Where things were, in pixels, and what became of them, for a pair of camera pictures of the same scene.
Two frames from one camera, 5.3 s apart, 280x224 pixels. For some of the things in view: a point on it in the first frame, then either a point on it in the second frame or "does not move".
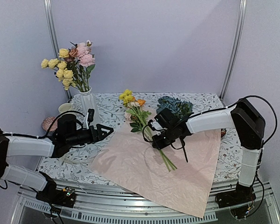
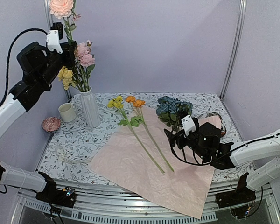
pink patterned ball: [47, 122] does not move
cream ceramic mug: [65, 107] does not move
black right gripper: [158, 143] to [178, 136]
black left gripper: [94, 139] to [69, 47]
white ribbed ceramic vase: [88, 105] does not move
